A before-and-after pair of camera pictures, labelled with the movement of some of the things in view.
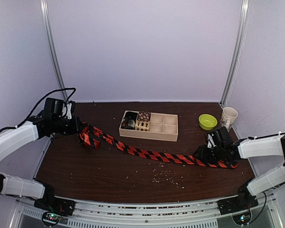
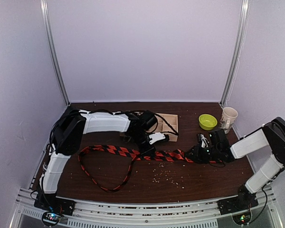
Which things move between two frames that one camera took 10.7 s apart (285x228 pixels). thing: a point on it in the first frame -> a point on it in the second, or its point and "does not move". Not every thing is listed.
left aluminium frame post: (52, 51) does not move
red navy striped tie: (93, 136) -> (175, 155)
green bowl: (207, 121) does not move
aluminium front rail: (143, 211) does not move
